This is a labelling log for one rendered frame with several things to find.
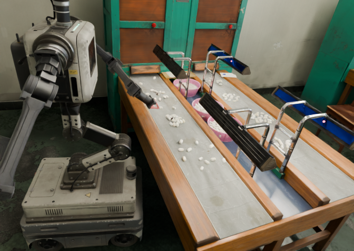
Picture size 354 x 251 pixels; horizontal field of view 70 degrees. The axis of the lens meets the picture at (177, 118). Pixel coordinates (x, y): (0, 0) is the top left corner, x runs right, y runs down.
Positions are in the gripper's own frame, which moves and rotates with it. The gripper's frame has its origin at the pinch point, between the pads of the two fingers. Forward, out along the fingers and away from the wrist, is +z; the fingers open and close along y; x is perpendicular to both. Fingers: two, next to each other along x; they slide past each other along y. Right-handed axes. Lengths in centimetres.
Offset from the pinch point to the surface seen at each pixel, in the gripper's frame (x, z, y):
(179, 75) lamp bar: -27.1, -0.6, 5.7
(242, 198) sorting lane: -5, 23, -81
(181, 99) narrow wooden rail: -11.8, 28.9, 24.6
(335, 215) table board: -31, 72, -100
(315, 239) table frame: -9, 105, -94
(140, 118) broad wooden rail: 14.6, -2.9, 2.8
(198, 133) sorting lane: -6.5, 25.7, -21.4
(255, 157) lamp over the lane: -27, -2, -85
